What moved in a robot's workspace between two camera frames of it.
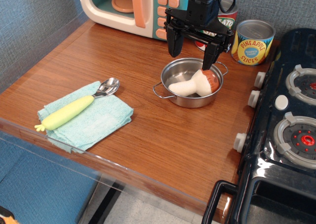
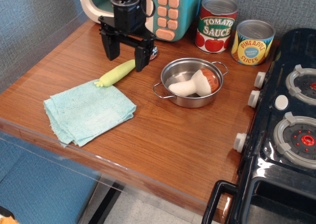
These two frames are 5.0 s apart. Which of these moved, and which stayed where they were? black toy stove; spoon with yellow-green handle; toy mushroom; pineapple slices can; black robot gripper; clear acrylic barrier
Moved: black robot gripper; spoon with yellow-green handle
Stayed: toy mushroom; clear acrylic barrier; pineapple slices can; black toy stove
